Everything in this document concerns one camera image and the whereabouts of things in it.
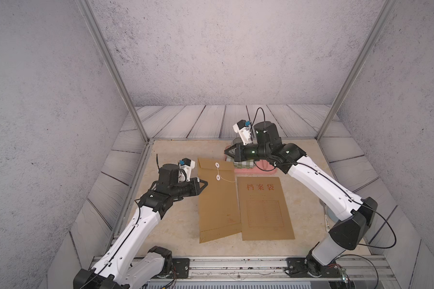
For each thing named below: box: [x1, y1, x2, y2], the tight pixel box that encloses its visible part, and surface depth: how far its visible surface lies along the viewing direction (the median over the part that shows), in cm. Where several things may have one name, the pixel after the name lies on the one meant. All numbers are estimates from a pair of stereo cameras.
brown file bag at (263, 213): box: [236, 176, 296, 241], surface depth 91 cm
